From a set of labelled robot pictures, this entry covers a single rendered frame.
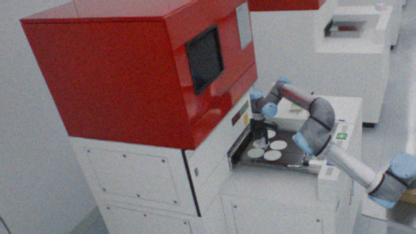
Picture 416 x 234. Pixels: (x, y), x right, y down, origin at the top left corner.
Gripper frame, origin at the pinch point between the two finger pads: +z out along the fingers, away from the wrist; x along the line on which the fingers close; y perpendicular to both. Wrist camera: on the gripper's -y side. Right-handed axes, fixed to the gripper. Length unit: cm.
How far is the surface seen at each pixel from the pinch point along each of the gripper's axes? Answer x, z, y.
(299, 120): -12.4, -3.5, -27.3
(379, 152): -75, 92, -135
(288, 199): 38.0, 10.0, 3.3
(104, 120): 3, -42, 79
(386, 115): -131, 92, -182
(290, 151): 8.9, 2.0, -11.3
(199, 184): 27, -8, 45
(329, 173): 44.5, -3.6, -16.8
